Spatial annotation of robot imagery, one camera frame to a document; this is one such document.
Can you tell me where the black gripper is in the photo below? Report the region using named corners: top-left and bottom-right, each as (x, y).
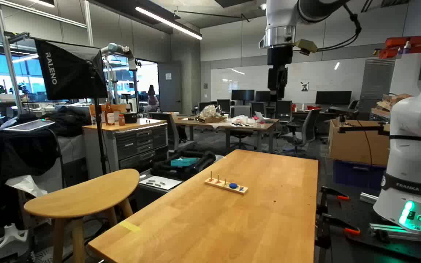
top-left (268, 45), bottom-right (293, 99)

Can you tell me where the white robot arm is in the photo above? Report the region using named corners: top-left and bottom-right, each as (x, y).
top-left (261, 0), bottom-right (421, 232)

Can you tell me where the wooden peg platform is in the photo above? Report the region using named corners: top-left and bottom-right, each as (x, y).
top-left (205, 172), bottom-right (249, 194)

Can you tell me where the long wooden work table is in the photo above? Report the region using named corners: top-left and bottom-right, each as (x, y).
top-left (176, 116), bottom-right (278, 151)

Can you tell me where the black office chair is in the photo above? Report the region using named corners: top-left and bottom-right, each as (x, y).
top-left (284, 109), bottom-right (319, 156)

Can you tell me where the cardboard box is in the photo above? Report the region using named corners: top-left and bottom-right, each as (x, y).
top-left (328, 118), bottom-right (389, 166)

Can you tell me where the black bag on floor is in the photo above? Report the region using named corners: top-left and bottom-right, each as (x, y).
top-left (151, 150), bottom-right (217, 181)

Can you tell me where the blue storage bin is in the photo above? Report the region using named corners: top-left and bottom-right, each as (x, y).
top-left (334, 160), bottom-right (385, 189)

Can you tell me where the grey drawer cabinet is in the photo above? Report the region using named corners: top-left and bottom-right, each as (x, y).
top-left (84, 118), bottom-right (169, 178)

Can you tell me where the black softbox light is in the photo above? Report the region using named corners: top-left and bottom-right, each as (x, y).
top-left (34, 37), bottom-right (107, 99)

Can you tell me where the yellow tape strip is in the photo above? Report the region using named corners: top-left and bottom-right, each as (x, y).
top-left (120, 220), bottom-right (141, 232)

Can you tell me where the round wooden side table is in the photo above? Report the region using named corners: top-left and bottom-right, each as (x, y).
top-left (24, 167), bottom-right (139, 263)

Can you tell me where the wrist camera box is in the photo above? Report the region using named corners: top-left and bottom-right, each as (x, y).
top-left (297, 39), bottom-right (318, 55)

